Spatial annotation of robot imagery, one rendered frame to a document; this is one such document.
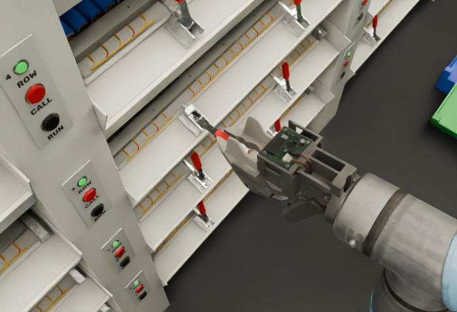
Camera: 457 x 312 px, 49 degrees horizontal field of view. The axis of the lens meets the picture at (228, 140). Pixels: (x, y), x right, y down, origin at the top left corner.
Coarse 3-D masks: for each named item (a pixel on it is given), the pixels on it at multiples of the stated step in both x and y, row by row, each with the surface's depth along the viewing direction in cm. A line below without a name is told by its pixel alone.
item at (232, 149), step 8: (224, 144) 72; (232, 144) 68; (240, 144) 67; (224, 152) 71; (232, 152) 70; (240, 152) 68; (232, 160) 70; (240, 160) 70; (248, 160) 68; (256, 160) 67; (248, 168) 69; (256, 168) 68
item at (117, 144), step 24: (264, 0) 85; (240, 24) 83; (264, 24) 85; (216, 48) 80; (192, 72) 78; (168, 96) 75; (144, 120) 73; (168, 120) 76; (120, 144) 71; (144, 144) 73
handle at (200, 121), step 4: (200, 120) 76; (204, 120) 76; (200, 124) 75; (204, 124) 75; (208, 124) 75; (208, 128) 75; (212, 128) 75; (216, 128) 75; (212, 132) 75; (216, 132) 74; (220, 132) 74; (216, 136) 74; (220, 136) 74; (224, 136) 74; (228, 136) 74
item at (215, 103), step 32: (288, 0) 90; (320, 0) 92; (256, 32) 86; (288, 32) 88; (192, 64) 81; (224, 64) 82; (256, 64) 84; (192, 96) 79; (224, 96) 81; (160, 160) 74; (128, 192) 67
